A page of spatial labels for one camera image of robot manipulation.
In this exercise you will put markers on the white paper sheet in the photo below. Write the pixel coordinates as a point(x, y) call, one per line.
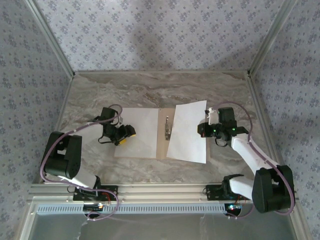
point(187, 135)
point(142, 130)

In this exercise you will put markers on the tan paper folder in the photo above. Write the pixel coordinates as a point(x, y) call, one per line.
point(161, 140)

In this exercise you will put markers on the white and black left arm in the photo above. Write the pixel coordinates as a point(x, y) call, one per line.
point(62, 155)

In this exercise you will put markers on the metal folder clip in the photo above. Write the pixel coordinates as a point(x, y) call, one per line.
point(167, 130)

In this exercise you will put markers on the circuit board with lights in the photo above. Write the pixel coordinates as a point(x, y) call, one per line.
point(93, 207)
point(233, 207)

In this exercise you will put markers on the grey metal plate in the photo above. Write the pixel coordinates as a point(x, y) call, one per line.
point(160, 227)

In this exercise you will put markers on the wide aluminium side rail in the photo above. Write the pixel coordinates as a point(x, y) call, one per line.
point(264, 125)

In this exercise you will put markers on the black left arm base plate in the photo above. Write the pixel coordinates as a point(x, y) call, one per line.
point(111, 191)

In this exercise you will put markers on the thin aluminium side rail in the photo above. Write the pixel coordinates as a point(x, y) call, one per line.
point(57, 130)

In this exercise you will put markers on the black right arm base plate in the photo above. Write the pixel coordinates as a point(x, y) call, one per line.
point(212, 192)

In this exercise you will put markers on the aluminium frame rail with arm bases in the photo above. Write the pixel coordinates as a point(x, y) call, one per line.
point(162, 192)

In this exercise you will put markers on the thin aluminium table edge rail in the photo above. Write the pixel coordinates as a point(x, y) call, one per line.
point(160, 72)

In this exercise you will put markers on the aluminium frame post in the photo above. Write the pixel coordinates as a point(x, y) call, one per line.
point(270, 37)
point(51, 37)

